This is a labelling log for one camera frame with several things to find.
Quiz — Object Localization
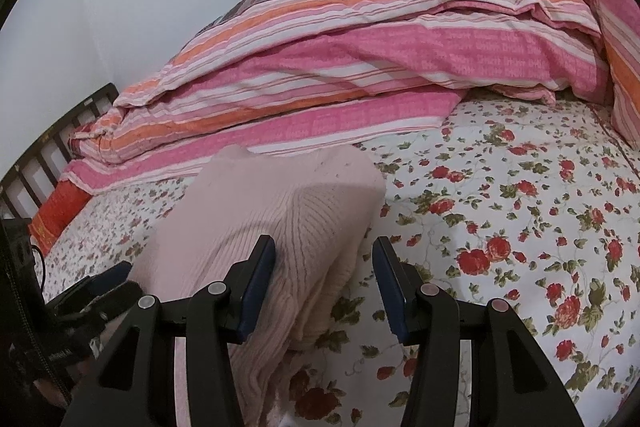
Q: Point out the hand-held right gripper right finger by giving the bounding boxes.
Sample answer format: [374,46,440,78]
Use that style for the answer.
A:
[372,236,583,427]

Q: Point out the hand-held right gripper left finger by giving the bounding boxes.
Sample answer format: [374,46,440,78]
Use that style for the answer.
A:
[62,234,277,427]

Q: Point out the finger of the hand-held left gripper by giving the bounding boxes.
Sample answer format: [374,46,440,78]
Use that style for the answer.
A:
[57,282,144,338]
[47,261,133,313]

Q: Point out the pink knit sweater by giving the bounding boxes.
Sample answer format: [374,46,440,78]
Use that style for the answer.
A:
[127,144,386,427]

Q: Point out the orange red pillow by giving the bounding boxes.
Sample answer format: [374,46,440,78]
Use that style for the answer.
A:
[29,179,93,258]

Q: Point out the floral bed sheet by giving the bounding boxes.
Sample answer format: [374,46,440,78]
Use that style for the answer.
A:
[30,87,640,427]

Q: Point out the dark wooden bed headboard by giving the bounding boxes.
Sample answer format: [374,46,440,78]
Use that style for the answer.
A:
[0,83,120,220]

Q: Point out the pink striped quilt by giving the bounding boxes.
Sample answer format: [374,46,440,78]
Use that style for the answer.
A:
[60,0,640,195]

